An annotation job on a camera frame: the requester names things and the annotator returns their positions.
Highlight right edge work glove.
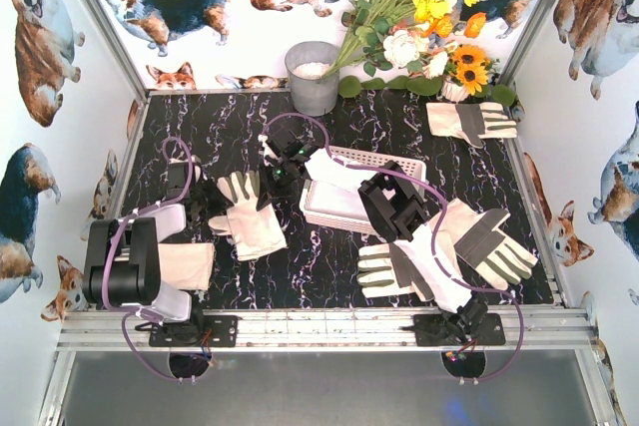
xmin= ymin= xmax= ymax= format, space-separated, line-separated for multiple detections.
xmin=441 ymin=199 xmax=538 ymax=290

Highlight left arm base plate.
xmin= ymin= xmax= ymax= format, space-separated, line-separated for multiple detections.
xmin=134 ymin=315 xmax=239 ymax=348

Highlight grey metal bucket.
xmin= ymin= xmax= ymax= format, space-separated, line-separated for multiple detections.
xmin=285 ymin=41 xmax=339 ymax=117

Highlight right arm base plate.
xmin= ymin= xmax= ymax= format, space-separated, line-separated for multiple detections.
xmin=400 ymin=313 xmax=506 ymax=347

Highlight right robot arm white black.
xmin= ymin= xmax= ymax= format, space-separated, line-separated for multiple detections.
xmin=259 ymin=134 xmax=487 ymax=328

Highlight artificial flower bouquet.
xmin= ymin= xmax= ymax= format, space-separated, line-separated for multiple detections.
xmin=332 ymin=0 xmax=515 ymax=107

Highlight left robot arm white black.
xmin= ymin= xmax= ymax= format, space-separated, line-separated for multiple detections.
xmin=83 ymin=156 xmax=221 ymax=325

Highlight white plastic storage basket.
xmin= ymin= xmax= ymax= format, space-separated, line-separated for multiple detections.
xmin=300 ymin=146 xmax=426 ymax=234

